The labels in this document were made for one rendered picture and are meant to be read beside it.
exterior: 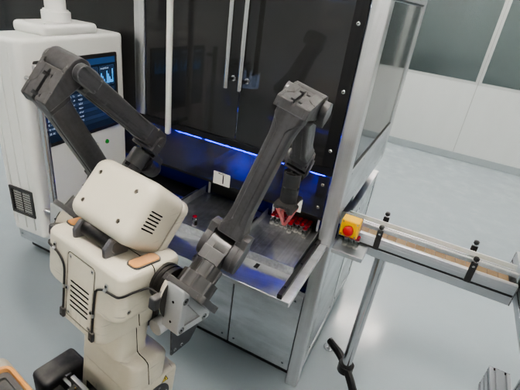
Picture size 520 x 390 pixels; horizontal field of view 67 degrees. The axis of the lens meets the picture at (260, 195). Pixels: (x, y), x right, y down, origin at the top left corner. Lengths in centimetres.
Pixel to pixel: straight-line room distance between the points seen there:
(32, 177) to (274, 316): 120
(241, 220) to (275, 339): 129
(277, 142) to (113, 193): 37
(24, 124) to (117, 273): 85
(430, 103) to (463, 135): 62
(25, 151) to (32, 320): 125
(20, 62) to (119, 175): 71
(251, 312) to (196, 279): 121
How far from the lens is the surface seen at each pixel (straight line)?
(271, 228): 170
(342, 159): 150
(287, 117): 80
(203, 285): 86
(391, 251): 173
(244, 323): 213
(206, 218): 172
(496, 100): 607
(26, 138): 161
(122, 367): 115
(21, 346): 252
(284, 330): 203
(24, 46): 153
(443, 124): 613
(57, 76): 92
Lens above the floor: 178
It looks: 27 degrees down
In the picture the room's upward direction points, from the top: 8 degrees clockwise
